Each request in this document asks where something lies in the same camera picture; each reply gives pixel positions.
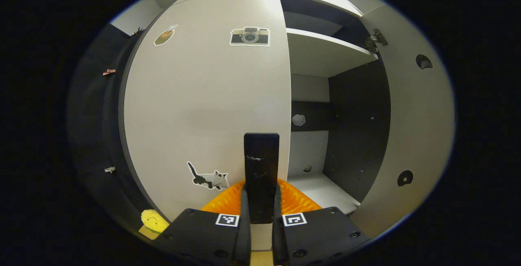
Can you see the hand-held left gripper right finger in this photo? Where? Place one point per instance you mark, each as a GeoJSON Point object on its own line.
{"type": "Point", "coordinates": [321, 237]}

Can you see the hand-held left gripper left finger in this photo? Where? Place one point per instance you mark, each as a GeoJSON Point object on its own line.
{"type": "Point", "coordinates": [203, 233]}

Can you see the white cabinet door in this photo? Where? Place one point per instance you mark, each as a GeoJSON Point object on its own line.
{"type": "Point", "coordinates": [203, 103]}
{"type": "Point", "coordinates": [415, 127]}

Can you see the white double-door shoe cabinet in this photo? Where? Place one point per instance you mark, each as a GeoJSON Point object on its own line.
{"type": "Point", "coordinates": [309, 95]}

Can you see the white cabinet shelf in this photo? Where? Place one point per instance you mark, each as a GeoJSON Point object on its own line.
{"type": "Point", "coordinates": [325, 52]}
{"type": "Point", "coordinates": [321, 192]}

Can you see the metal door hinge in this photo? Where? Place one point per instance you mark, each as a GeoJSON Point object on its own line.
{"type": "Point", "coordinates": [375, 40]}

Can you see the yellow plush toy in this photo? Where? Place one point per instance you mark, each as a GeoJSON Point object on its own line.
{"type": "Point", "coordinates": [154, 221]}

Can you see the white clip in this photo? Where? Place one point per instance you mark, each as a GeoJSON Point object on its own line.
{"type": "Point", "coordinates": [109, 170]}

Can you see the black backdrop cloth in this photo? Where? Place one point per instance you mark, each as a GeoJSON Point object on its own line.
{"type": "Point", "coordinates": [93, 127]}

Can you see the red clip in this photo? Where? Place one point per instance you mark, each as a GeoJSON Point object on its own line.
{"type": "Point", "coordinates": [108, 72]}

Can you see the black clip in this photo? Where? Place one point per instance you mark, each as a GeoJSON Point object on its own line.
{"type": "Point", "coordinates": [137, 32]}

